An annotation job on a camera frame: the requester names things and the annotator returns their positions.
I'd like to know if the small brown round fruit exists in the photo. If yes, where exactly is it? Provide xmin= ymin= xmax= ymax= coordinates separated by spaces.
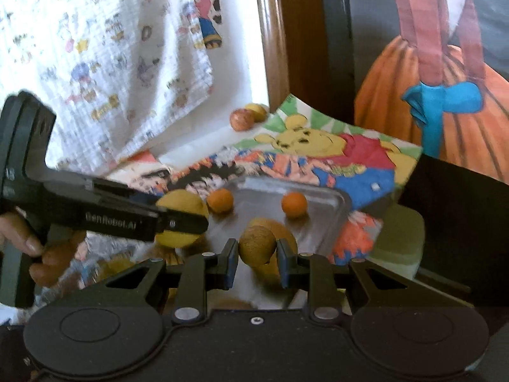
xmin=239 ymin=225 xmax=276 ymax=267

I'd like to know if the white cartoon print cloth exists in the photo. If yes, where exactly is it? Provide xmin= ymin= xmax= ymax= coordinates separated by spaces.
xmin=1 ymin=0 xmax=213 ymax=174

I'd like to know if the girl in orange dress painting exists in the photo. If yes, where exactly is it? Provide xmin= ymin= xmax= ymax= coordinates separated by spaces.
xmin=355 ymin=0 xmax=508 ymax=183

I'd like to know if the red yellow apple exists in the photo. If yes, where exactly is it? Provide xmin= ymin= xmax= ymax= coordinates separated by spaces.
xmin=229 ymin=103 xmax=268 ymax=132

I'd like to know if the metal tray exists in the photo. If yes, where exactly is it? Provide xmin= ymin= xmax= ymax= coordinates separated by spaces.
xmin=204 ymin=176 xmax=352 ymax=256

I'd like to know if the Winnie the Pooh drawing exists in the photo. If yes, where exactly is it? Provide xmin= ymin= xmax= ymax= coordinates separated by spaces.
xmin=234 ymin=95 xmax=422 ymax=209

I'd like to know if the person left hand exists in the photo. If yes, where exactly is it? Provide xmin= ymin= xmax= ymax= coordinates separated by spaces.
xmin=1 ymin=210 xmax=86 ymax=287

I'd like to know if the brownish yellow pear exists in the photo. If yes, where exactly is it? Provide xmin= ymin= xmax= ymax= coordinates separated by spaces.
xmin=248 ymin=217 xmax=300 ymax=287

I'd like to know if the small orange tangerine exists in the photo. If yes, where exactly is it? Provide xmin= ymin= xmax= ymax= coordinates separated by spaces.
xmin=280 ymin=192 xmax=308 ymax=219
xmin=206 ymin=189 xmax=234 ymax=214

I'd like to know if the yellow lemon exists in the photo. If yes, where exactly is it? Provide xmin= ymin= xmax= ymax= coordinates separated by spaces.
xmin=155 ymin=189 xmax=209 ymax=248

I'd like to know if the brown wooden frame post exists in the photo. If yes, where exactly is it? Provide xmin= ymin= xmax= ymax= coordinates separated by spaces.
xmin=257 ymin=0 xmax=328 ymax=110

